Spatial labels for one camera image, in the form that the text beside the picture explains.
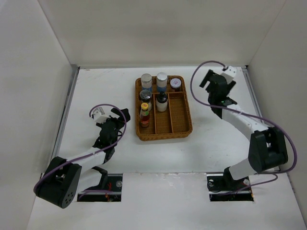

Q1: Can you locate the yellow-cap hot sauce bottle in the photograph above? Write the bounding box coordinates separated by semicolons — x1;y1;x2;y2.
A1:
140;103;150;127

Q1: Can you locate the red-label spice jar back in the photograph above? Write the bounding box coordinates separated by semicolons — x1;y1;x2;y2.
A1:
170;78;181;92

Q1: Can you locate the black-top salt grinder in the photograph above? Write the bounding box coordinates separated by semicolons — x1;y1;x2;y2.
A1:
140;89;152;111

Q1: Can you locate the silver-lid spice jar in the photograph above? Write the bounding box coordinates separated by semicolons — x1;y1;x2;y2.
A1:
141;73;152;92

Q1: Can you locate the white-lid blue-label shaker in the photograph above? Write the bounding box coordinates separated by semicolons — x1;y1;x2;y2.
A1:
156;72;168;92

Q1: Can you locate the black-cap white bottle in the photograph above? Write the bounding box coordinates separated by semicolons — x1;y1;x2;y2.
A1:
156;92;168;112

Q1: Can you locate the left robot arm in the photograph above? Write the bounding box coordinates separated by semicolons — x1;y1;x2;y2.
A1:
34;107;130;209

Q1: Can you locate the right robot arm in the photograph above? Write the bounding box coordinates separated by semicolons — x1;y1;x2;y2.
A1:
200;70;288;190

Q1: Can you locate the brown wicker divided tray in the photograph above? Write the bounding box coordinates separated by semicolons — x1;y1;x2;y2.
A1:
135;75;193;141

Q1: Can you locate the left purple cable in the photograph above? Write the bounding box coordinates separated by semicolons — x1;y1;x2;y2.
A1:
34;104;127;201

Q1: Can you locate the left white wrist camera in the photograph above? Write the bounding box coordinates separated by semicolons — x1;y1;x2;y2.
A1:
90;107;109;124

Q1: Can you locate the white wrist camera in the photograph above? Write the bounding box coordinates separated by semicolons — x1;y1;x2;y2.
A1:
220;66;237;83
90;107;109;124

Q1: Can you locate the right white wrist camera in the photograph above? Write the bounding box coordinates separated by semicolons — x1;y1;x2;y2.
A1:
220;66;237;83

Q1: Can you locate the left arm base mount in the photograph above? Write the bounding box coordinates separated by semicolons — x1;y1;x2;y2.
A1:
76;166;123;202

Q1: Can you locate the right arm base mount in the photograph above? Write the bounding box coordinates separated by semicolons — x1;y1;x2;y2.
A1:
206;170;254;202

